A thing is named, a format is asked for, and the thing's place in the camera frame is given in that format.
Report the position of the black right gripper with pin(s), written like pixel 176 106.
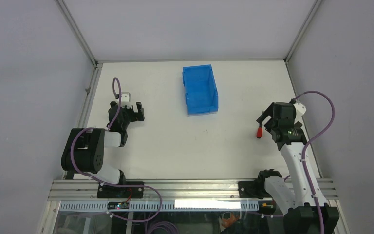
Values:
pixel 269 121

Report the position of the blue plastic bin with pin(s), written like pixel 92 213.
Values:
pixel 201 92

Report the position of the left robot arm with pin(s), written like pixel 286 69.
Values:
pixel 84 152

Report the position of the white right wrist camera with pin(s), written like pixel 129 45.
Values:
pixel 300 109

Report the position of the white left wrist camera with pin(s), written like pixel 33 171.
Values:
pixel 125 97

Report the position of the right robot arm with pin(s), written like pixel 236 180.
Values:
pixel 304 207

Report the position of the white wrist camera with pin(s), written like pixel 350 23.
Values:
pixel 300 109
pixel 125 97

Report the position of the white slotted cable duct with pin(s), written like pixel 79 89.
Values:
pixel 179 205

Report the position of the red handled screwdriver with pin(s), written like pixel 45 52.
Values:
pixel 259 131

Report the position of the aluminium frame rail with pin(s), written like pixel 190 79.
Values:
pixel 168 189

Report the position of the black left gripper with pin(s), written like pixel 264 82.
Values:
pixel 130 113

